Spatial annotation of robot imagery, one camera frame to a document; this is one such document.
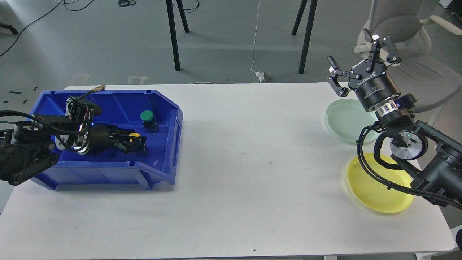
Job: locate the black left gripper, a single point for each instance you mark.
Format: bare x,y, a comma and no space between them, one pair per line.
100,140

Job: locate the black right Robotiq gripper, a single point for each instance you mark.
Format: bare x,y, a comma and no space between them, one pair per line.
373,86

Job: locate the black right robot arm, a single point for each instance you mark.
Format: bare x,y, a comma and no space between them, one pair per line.
431,158

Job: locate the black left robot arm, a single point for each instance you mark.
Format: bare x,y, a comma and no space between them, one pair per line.
27,148

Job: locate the green push button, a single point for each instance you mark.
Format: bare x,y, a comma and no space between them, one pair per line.
149,121

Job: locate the pale green plate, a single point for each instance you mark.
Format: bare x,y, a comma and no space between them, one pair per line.
344,120

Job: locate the yellow plate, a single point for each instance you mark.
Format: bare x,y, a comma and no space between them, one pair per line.
373,194

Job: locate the blue plastic bin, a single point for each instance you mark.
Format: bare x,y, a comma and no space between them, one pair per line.
123,108

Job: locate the grey office chair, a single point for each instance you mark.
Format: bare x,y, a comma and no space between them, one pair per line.
432,83

